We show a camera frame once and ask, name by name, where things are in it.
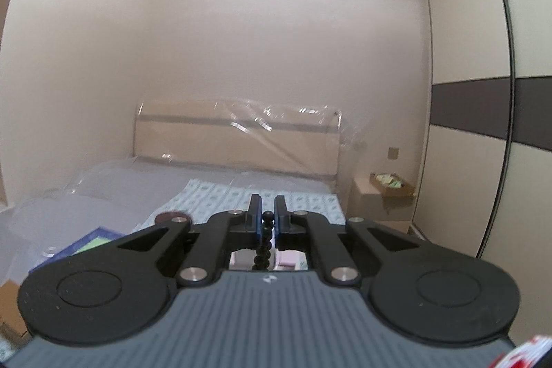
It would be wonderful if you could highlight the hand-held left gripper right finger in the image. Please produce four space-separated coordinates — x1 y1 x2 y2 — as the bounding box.
274 196 432 288

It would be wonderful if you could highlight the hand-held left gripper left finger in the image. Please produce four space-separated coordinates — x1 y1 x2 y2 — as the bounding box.
110 194 264 288

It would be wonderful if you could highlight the black bead bracelet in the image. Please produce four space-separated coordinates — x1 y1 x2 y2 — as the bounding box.
252 211 275 270

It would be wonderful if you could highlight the beige bed headboard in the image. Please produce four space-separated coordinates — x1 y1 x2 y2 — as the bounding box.
133 100 342 191

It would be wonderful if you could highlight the brown cylindrical canister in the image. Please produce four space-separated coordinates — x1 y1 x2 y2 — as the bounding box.
154 211 193 225

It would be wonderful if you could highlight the beige nightstand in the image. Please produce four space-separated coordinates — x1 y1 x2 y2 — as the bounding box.
348 176 415 224

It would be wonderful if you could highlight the cardboard tray with packets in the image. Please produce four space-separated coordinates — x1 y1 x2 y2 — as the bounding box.
369 172 415 197

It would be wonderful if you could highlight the clear plastic sheet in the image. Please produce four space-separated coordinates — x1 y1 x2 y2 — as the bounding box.
0 97 369 287

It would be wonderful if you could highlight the green long box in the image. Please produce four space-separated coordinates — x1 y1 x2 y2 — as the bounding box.
79 236 114 253

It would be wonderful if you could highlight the blue and white long box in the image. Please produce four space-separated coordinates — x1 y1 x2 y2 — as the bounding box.
55 227 131 262

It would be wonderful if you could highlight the beige and brown wardrobe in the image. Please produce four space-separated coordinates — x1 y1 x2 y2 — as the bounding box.
416 0 552 265

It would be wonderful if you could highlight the brown cardboard box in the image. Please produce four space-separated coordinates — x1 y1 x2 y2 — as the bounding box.
0 279 33 340

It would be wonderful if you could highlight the red and white object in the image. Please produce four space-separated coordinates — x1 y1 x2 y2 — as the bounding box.
489 335 552 368

